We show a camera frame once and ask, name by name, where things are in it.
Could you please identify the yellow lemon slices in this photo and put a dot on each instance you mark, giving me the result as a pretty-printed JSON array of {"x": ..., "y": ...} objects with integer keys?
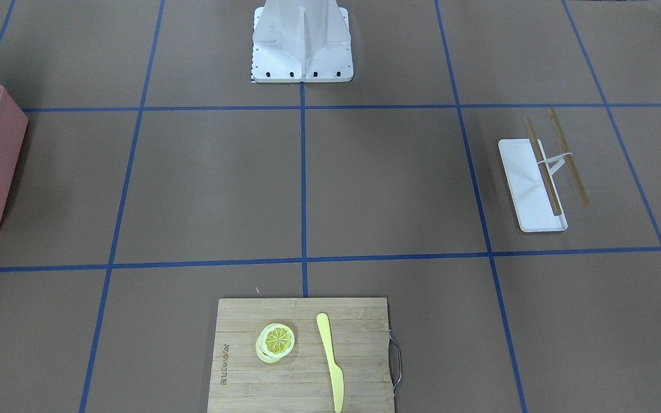
[{"x": 274, "y": 342}]

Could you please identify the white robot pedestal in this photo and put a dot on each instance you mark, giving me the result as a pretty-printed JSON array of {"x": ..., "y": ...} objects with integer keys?
[{"x": 301, "y": 41}]

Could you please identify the yellow plastic knife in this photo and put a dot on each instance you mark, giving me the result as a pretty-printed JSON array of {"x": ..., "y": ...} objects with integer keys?
[{"x": 335, "y": 372}]

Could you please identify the bamboo cutting board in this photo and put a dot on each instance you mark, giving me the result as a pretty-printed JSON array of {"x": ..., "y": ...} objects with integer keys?
[{"x": 300, "y": 381}]

